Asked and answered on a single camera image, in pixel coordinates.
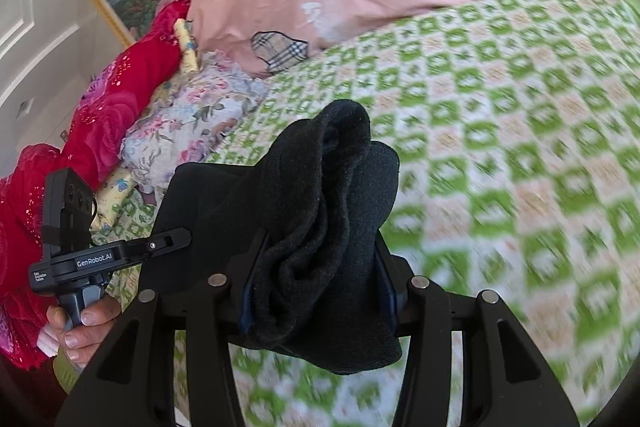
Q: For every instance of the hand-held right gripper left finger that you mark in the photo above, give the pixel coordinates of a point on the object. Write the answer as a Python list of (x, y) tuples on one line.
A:
[(245, 307)]

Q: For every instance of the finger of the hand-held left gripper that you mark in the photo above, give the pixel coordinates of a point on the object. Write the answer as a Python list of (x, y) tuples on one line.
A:
[(160, 244)]

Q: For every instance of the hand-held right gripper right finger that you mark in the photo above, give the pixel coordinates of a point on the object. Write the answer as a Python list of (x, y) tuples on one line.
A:
[(390, 294)]

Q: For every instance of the black pants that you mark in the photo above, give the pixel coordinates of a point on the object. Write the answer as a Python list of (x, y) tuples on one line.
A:
[(320, 257)]

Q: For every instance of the person's left hand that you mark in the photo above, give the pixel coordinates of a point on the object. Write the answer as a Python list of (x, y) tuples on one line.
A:
[(92, 327)]

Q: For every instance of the red floral cloth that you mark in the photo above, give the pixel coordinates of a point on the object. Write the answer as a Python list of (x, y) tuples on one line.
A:
[(100, 107)]

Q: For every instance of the round recessed ceiling light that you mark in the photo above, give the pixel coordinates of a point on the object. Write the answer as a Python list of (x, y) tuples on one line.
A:
[(23, 107)]

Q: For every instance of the floral ruffled pillow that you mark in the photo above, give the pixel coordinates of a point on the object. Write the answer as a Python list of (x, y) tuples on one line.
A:
[(185, 122)]

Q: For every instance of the yellow patterned cloth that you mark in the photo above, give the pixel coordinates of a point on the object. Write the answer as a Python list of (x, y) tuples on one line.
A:
[(187, 52)]

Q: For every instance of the green checkered printed blanket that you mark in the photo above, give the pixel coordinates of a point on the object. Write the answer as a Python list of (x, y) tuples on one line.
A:
[(500, 132)]

